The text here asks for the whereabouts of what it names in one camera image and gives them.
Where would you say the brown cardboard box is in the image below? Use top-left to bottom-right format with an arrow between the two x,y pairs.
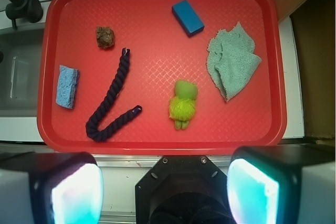
291,0 -> 335,140

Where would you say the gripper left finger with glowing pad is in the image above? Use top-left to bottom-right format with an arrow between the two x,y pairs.
1,152 -> 103,223

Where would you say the teal knitted cloth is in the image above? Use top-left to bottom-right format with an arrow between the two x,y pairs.
206,23 -> 262,102

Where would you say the red plastic tray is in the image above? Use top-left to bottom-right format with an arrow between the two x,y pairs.
37,0 -> 287,155

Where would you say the steel sink basin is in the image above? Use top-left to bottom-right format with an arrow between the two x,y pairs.
1,24 -> 44,117

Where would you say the green fuzzy toy figure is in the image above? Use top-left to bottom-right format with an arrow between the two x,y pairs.
169,80 -> 198,130

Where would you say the light blue sponge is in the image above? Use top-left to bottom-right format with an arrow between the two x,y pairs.
56,65 -> 79,110

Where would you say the blue rectangular block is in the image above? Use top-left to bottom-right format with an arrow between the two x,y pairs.
172,0 -> 205,37

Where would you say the dark purple rope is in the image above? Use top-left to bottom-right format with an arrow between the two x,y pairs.
85,47 -> 143,143

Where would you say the brown rock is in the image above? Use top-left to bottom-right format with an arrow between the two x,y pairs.
96,27 -> 115,49

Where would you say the black faucet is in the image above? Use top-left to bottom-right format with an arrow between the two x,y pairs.
5,0 -> 44,30

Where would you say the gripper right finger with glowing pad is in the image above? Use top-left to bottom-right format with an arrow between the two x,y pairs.
227,145 -> 335,223

